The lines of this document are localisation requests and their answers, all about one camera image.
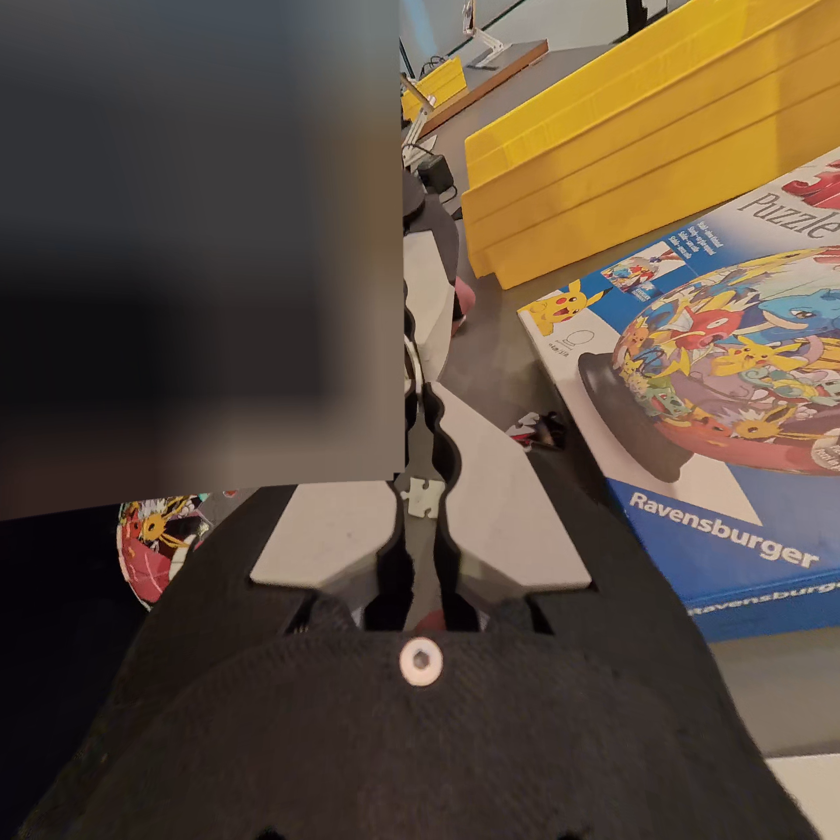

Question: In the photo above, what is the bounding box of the small yellow bin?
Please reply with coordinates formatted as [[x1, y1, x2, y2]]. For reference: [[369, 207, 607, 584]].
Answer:
[[402, 56, 468, 122]]

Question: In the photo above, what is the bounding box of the person's left hand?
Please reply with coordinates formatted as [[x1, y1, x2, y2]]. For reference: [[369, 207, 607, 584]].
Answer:
[[453, 279, 478, 336]]

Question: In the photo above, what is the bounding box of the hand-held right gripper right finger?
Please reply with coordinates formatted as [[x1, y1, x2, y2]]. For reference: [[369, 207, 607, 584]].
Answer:
[[419, 382, 596, 631]]

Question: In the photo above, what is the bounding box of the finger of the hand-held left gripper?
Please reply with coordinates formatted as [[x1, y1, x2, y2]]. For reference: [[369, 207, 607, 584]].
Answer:
[[402, 231, 458, 383]]

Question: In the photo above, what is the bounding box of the white desk stand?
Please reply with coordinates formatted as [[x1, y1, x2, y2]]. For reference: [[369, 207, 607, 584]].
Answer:
[[459, 0, 513, 70]]

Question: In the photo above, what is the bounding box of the white puzzle piece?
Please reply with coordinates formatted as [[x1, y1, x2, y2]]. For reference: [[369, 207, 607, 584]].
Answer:
[[400, 478, 447, 521]]

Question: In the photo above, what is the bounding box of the black post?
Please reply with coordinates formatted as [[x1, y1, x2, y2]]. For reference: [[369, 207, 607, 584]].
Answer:
[[623, 0, 670, 40]]

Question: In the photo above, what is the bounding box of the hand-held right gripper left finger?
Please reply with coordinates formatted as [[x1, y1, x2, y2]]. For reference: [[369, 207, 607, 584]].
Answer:
[[248, 482, 417, 631]]

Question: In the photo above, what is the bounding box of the brown edged table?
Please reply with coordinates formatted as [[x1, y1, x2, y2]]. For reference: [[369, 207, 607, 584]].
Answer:
[[420, 39, 550, 139]]

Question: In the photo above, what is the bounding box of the blue puzzle box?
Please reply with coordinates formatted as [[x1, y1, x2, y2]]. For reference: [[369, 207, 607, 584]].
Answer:
[[517, 147, 840, 644]]

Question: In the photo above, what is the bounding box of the colourful puzzle ball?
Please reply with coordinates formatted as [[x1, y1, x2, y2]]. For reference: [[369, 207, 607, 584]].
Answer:
[[117, 492, 257, 611]]

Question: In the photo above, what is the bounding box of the black power adapter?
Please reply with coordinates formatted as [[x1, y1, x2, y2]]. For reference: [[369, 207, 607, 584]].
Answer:
[[416, 154, 454, 194]]

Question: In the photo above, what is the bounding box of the black red puzzle piece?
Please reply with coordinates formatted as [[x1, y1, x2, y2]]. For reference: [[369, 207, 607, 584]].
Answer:
[[505, 410, 568, 454]]

